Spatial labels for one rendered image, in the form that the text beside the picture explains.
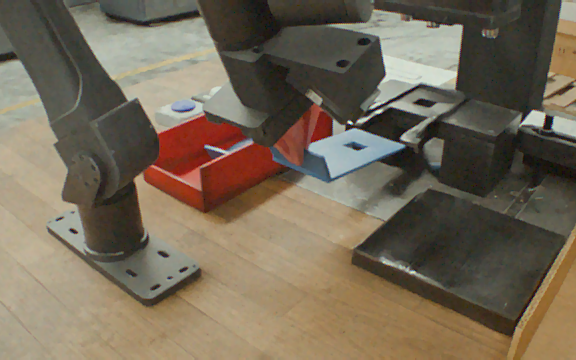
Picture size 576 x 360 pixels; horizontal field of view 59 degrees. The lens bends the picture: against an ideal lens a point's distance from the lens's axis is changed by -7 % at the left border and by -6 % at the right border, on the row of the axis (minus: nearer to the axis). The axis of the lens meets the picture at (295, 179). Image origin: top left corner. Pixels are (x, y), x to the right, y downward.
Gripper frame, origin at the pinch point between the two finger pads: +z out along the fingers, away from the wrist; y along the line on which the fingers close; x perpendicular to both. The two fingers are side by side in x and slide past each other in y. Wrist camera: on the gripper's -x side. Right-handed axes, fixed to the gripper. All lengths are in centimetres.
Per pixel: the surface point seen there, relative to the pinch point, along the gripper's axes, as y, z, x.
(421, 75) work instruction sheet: 51, 35, 19
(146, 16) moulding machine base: 212, 194, 437
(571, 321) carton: 2.7, 12.7, -26.5
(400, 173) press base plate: 15.7, 19.3, 0.8
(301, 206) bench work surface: 2.1, 13.3, 5.3
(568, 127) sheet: 35.9, 22.5, -14.9
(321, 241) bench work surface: -1.5, 11.7, -0.9
